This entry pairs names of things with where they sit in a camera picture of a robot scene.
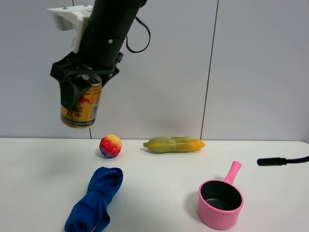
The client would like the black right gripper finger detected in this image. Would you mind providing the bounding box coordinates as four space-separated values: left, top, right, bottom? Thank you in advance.
99 68 119 87

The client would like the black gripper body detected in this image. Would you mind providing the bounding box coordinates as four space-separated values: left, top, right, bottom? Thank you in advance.
50 52 124 81

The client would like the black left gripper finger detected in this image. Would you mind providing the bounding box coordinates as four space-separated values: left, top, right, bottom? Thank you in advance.
58 74 93 108

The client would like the gold energy drink can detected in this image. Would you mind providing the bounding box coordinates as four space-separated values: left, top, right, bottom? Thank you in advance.
61 74 102 128

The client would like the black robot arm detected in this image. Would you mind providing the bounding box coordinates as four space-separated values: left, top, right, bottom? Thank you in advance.
48 0 146 110

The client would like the red yellow blue ball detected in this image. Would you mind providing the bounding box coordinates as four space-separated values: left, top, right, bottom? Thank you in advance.
99 134 122 158

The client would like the toy corn cob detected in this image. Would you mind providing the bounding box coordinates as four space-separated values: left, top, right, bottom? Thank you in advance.
143 136 205 154

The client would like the blue rolled cloth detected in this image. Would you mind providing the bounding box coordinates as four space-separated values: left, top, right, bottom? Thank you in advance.
64 167 123 232

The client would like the pink saucepan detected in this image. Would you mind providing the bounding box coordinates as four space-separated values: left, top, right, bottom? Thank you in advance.
197 161 244 230

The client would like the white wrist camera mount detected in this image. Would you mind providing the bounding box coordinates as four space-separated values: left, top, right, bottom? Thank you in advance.
47 4 93 54

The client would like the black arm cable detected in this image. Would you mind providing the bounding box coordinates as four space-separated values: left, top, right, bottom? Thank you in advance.
125 16 151 54

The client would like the black cable plug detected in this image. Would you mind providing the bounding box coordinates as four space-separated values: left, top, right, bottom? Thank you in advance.
257 156 309 166

